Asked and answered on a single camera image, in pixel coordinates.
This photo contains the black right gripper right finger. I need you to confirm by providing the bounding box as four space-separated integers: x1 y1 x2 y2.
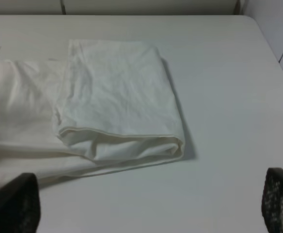
261 167 283 233

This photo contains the white short sleeve shirt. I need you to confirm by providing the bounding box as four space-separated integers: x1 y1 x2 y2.
0 40 185 187

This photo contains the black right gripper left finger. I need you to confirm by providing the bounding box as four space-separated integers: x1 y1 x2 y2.
0 173 41 233

